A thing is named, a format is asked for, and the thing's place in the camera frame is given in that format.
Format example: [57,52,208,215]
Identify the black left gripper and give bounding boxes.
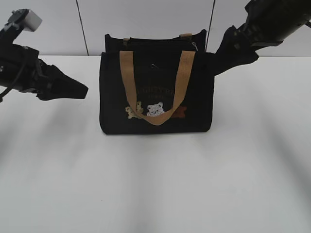
[13,46,88,101]

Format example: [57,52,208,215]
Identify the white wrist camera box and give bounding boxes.
[15,9,42,32]

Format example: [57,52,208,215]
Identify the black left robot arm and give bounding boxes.
[0,9,88,101]

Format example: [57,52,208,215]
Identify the black canvas tote bag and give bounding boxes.
[99,29,216,135]

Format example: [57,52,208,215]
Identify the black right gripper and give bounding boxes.
[213,17,292,76]

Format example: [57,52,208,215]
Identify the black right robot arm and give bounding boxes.
[99,0,311,83]

